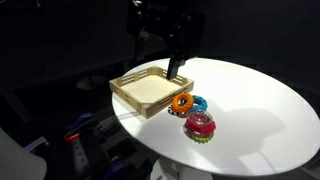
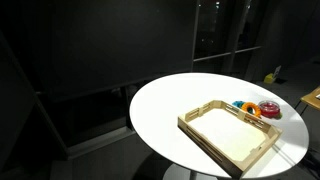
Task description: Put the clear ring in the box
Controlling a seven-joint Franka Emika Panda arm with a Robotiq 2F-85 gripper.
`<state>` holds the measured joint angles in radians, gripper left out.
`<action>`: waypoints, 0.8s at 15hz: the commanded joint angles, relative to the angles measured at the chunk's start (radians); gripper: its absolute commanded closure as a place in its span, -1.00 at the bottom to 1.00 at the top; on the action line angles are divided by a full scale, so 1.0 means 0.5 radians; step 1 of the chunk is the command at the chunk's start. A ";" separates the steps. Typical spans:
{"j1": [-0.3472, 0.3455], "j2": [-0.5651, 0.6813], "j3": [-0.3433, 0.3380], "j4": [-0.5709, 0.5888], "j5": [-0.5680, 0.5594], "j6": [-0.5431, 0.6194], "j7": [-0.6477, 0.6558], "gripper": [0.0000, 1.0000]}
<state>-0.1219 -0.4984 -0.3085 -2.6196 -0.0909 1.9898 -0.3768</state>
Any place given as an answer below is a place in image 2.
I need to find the light wooden tray box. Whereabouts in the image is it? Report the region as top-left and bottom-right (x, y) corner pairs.
(177, 99), (284, 179)

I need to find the yellow box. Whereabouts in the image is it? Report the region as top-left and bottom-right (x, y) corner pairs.
(263, 73), (276, 84)

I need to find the black partition panel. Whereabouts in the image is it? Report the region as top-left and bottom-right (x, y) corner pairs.
(31, 0), (198, 103)

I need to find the white card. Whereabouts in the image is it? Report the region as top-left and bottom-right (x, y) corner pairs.
(273, 65), (282, 78)

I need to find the wooden side table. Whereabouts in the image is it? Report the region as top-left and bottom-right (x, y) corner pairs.
(294, 85), (320, 116)

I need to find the grey window frame rail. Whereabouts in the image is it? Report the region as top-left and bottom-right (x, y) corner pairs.
(190, 0), (263, 75)

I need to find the teal toothed ring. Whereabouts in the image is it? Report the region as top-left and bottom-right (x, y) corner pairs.
(231, 100), (246, 109)

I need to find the white table pedestal base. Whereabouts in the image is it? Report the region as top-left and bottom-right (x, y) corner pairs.
(162, 162), (219, 180)

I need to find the orange studded ring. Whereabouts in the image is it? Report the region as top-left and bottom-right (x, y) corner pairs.
(241, 101), (262, 118)

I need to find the red ring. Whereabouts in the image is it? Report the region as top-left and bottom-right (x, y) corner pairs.
(258, 103), (281, 118)

